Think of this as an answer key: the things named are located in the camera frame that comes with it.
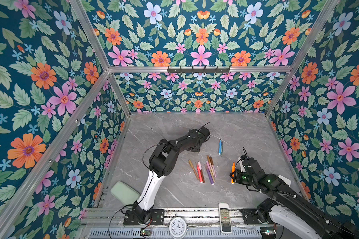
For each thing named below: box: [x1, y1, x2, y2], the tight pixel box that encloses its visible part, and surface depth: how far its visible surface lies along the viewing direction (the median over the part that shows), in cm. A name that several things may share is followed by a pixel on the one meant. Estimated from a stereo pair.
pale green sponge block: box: [110, 181, 142, 206], surface depth 81 cm
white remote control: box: [218, 202, 233, 234], surface depth 73 cm
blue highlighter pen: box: [218, 139, 222, 156], surface depth 100 cm
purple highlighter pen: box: [205, 161, 215, 186], surface depth 90 cm
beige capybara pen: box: [206, 154, 215, 182], surface depth 90 cm
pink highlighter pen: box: [196, 162, 203, 184], surface depth 89 cm
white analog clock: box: [169, 217, 187, 239], surface depth 69 cm
